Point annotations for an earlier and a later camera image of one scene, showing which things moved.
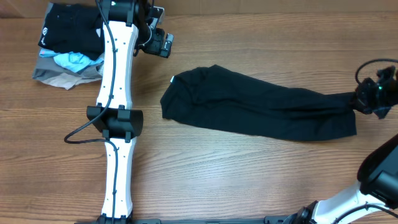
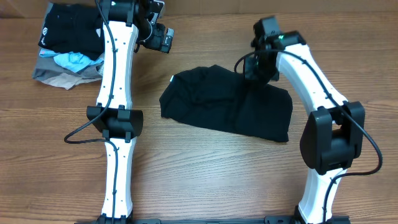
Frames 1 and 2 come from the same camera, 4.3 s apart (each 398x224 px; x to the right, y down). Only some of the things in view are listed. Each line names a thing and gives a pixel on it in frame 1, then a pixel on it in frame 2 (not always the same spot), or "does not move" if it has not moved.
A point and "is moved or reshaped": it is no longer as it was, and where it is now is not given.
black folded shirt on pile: [76, 28] does not move
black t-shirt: [218, 95] is moved or reshaped
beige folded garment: [66, 81] does not move
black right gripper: [362, 104] to [250, 74]
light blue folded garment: [73, 61] does not move
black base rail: [302, 216] does not move
